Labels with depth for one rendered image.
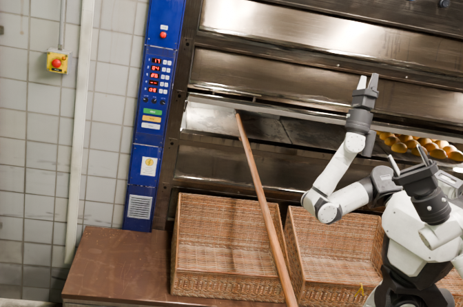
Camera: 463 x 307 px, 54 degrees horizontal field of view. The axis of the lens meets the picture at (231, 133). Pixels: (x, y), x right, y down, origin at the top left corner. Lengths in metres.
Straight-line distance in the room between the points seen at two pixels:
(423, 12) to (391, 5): 0.17
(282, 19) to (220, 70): 0.38
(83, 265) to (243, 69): 1.21
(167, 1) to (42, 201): 1.24
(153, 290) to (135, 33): 1.19
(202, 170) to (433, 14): 1.39
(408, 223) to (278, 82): 0.98
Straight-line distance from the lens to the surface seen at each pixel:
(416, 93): 2.57
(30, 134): 2.46
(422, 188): 1.36
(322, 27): 2.29
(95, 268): 2.33
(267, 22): 2.21
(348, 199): 1.73
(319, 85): 2.34
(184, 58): 2.22
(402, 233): 1.71
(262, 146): 2.39
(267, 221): 1.67
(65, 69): 2.22
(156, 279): 2.29
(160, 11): 2.15
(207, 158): 2.41
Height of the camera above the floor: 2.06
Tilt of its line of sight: 21 degrees down
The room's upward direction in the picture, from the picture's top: 12 degrees clockwise
